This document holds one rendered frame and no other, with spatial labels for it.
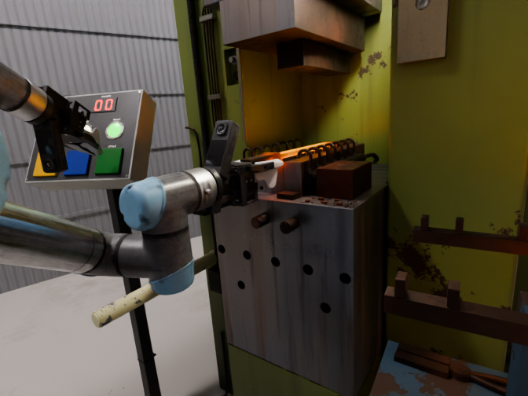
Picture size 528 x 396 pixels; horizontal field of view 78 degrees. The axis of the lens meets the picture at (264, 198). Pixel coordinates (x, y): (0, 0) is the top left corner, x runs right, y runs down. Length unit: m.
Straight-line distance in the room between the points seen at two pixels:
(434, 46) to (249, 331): 0.79
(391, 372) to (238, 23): 0.77
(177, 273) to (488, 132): 0.64
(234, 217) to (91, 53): 2.34
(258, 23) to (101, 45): 2.29
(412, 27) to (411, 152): 0.25
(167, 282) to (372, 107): 0.87
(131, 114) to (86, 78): 1.92
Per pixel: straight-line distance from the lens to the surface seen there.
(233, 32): 0.85
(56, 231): 0.52
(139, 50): 3.08
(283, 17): 0.78
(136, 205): 0.51
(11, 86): 0.77
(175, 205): 0.52
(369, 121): 1.18
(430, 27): 0.79
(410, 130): 0.80
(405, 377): 0.66
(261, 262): 0.81
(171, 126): 3.09
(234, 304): 0.94
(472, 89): 0.78
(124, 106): 1.07
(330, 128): 1.23
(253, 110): 1.03
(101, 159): 1.02
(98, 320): 0.98
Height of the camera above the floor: 1.10
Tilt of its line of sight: 14 degrees down
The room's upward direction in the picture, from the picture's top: 4 degrees counter-clockwise
